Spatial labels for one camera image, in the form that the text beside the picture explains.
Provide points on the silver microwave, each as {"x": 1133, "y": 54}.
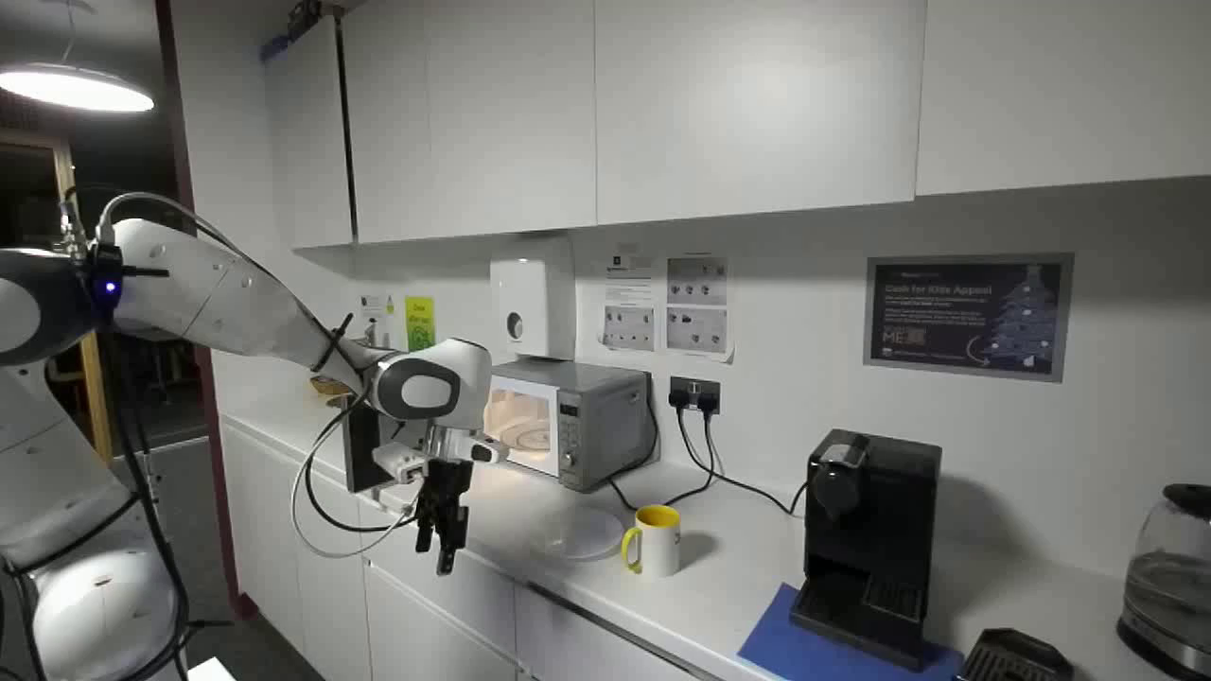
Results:
{"x": 590, "y": 421}

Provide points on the black coffee machine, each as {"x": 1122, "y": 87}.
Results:
{"x": 872, "y": 542}

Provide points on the white printed wall notice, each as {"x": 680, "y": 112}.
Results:
{"x": 628, "y": 325}
{"x": 699, "y": 282}
{"x": 699, "y": 331}

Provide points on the wooden door frame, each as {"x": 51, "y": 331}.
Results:
{"x": 96, "y": 392}

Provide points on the black double wall socket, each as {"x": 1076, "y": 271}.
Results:
{"x": 694, "y": 396}

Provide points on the yellow and white mug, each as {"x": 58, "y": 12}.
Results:
{"x": 655, "y": 542}

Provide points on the glass kettle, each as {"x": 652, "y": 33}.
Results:
{"x": 1173, "y": 579}

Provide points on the green cleaning sign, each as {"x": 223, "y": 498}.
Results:
{"x": 420, "y": 324}

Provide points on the white paper towel dispenser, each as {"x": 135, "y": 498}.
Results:
{"x": 521, "y": 306}

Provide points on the round ceiling lamp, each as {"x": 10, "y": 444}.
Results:
{"x": 77, "y": 87}

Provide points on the dark framed poster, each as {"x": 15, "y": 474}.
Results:
{"x": 969, "y": 315}

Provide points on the blue mat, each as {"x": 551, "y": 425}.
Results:
{"x": 781, "y": 643}

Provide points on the black ribbed tray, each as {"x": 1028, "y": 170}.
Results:
{"x": 1016, "y": 658}

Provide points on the dark glass microwave door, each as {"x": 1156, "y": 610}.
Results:
{"x": 361, "y": 454}

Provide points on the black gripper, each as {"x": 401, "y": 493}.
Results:
{"x": 448, "y": 483}

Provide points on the small dark wall label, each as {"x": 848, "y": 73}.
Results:
{"x": 628, "y": 262}

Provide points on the white upper cabinet door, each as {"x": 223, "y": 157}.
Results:
{"x": 1066, "y": 87}
{"x": 467, "y": 118}
{"x": 759, "y": 108}
{"x": 305, "y": 138}

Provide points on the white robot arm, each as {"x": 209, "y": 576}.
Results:
{"x": 215, "y": 297}

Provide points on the white lower cabinet fronts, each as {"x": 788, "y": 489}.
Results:
{"x": 327, "y": 590}

